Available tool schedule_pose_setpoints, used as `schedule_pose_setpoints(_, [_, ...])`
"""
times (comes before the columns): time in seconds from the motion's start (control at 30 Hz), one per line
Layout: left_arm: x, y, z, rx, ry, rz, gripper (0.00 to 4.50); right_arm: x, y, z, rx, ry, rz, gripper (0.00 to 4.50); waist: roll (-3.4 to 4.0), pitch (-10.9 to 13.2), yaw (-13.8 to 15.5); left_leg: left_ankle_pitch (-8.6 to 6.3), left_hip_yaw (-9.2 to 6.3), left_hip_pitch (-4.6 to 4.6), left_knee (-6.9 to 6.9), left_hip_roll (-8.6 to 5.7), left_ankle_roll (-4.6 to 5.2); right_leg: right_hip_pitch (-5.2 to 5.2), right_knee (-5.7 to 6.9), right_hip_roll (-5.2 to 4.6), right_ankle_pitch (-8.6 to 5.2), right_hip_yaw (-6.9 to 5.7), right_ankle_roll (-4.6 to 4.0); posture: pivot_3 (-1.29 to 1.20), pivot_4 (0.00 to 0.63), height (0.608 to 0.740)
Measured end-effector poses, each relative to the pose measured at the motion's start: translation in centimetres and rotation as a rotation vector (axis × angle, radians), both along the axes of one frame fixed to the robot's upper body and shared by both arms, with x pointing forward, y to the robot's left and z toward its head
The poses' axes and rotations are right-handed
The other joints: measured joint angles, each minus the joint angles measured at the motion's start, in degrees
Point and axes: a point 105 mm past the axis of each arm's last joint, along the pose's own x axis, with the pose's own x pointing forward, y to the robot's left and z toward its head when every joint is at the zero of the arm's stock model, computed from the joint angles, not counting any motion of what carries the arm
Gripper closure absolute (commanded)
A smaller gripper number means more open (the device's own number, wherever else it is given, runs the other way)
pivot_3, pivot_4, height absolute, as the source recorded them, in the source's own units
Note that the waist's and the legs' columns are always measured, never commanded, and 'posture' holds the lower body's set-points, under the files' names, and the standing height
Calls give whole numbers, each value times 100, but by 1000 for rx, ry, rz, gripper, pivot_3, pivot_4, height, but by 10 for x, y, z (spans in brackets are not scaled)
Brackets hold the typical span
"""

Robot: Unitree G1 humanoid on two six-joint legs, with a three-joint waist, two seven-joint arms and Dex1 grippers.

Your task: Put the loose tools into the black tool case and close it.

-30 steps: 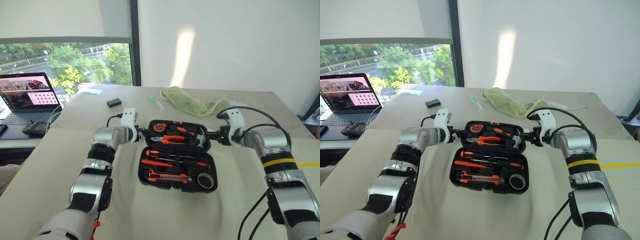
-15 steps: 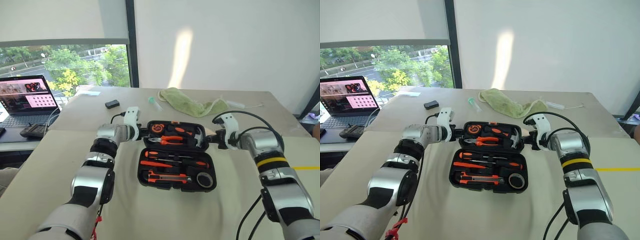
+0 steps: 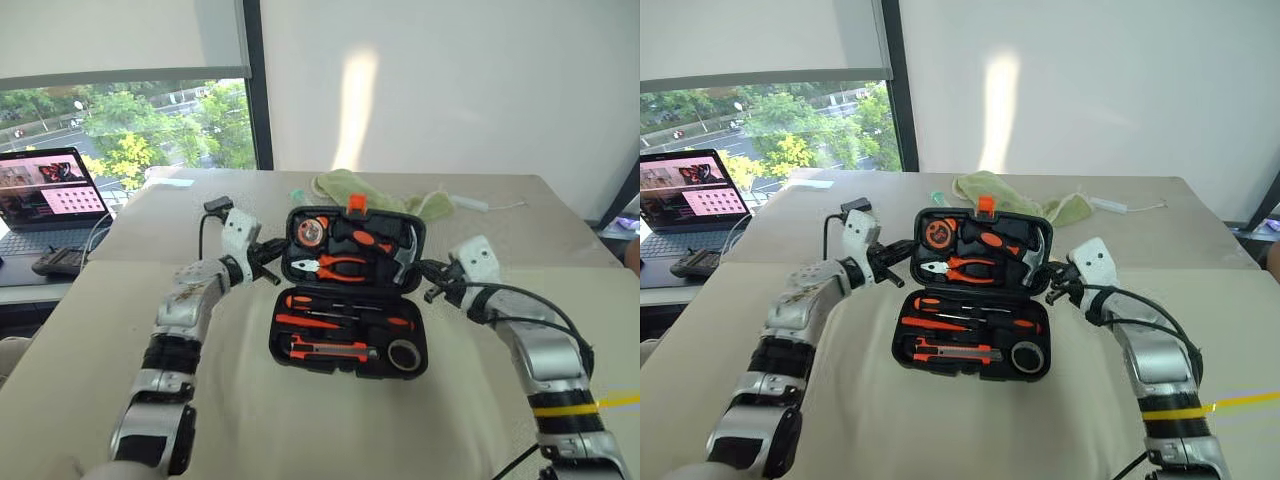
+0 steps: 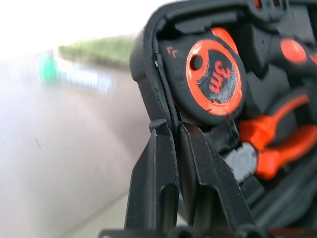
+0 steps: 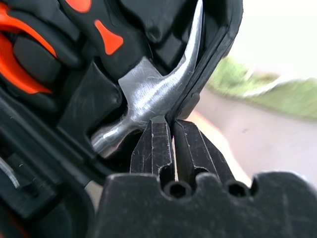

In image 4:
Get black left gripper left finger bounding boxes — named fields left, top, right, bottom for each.
left=124, top=118, right=181, bottom=229

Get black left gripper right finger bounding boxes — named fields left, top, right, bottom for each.
left=178, top=122, right=254, bottom=232

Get black plastic tool case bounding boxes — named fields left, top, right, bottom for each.
left=128, top=0, right=317, bottom=235

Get black orange tape measure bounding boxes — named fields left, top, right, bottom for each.
left=158, top=26, right=248, bottom=125

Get blurred green white object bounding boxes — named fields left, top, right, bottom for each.
left=37, top=51, right=112, bottom=94

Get green towel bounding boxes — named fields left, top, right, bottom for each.
left=57, top=34, right=136, bottom=72

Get orange handled pliers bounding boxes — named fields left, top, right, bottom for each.
left=226, top=95, right=317, bottom=183

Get black orange handled hammer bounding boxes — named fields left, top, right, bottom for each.
left=247, top=24, right=317, bottom=84

